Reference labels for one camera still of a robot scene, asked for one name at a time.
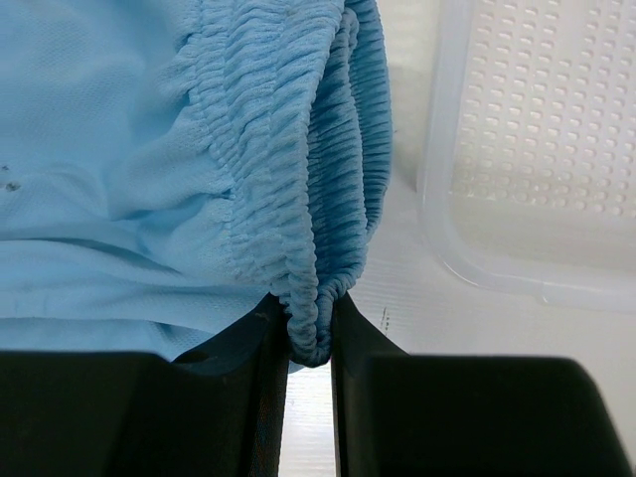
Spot white plastic basket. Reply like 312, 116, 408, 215
418, 1, 635, 314

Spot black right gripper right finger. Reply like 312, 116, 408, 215
331, 297, 633, 476

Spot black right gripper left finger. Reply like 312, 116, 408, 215
1, 296, 288, 476

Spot light blue shorts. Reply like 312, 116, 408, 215
1, 1, 393, 367

